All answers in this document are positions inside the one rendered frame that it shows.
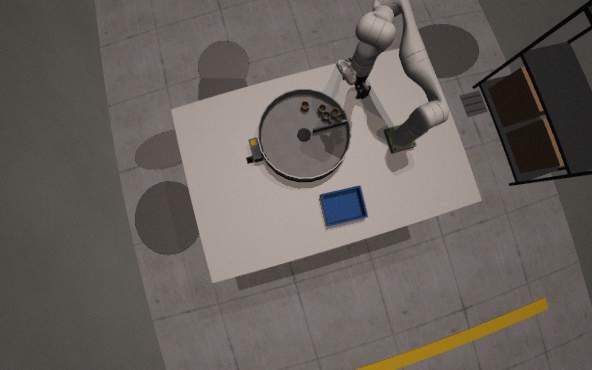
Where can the blue shallow tray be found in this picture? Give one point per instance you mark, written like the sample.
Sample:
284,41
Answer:
344,206

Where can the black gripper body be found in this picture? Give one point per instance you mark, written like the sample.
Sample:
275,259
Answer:
361,80

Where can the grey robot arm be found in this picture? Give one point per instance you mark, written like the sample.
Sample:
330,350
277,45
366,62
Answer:
376,36

